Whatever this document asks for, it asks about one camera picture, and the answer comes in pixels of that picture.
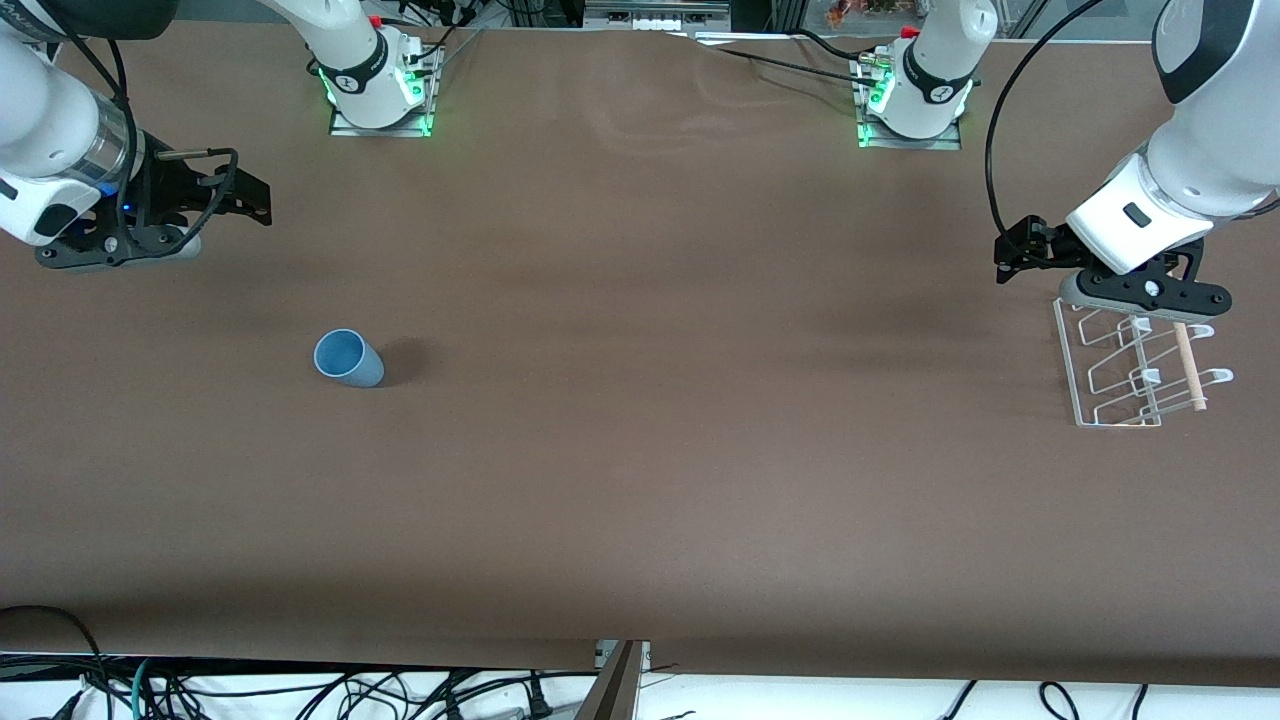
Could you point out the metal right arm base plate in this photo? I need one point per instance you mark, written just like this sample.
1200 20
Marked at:
385 125

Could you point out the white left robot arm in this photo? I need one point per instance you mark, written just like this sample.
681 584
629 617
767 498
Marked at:
1205 150

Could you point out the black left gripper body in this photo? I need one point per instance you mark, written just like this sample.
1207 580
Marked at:
1045 246

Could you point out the blue plastic cup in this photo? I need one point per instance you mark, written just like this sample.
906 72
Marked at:
347 358

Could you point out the white power strip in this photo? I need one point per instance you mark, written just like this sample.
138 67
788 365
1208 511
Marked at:
655 12

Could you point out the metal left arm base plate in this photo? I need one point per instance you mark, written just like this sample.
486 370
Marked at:
915 142

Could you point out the orange red background item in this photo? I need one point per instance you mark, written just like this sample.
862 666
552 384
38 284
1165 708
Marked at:
862 10

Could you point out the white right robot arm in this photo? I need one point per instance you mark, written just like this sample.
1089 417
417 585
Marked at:
45 115

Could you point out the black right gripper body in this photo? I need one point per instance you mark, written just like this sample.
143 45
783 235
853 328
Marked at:
168 190

